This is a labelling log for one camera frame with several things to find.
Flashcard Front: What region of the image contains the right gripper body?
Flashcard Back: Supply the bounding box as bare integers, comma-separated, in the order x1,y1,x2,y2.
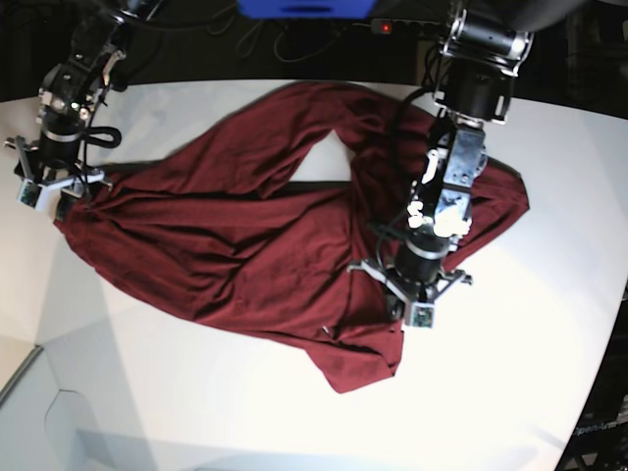
4,136,113,196

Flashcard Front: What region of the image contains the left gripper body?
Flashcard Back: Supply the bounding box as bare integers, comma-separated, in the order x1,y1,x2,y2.
346,259,473,311

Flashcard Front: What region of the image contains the dark red t-shirt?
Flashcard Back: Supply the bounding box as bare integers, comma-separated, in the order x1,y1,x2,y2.
52,81,532,396

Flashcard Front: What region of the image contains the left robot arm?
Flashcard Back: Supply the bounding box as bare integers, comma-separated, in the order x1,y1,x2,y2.
348,1,582,328

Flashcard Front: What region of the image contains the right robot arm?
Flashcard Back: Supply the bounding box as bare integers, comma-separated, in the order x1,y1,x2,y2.
4,1,162,212

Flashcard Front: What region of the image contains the blue box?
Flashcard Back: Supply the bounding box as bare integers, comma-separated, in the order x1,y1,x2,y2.
236,0,376,20

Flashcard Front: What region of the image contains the black power strip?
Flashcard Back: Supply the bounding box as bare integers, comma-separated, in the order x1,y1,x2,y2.
369,18,445,38

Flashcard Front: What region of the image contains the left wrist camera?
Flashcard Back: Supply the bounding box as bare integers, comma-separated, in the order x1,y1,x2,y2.
402,301,435,329

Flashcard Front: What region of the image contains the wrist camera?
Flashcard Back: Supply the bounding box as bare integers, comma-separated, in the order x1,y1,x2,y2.
402,301,435,329
17,179,49,212

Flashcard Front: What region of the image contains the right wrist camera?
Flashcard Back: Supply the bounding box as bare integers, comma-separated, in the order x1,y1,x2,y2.
17,179,49,212

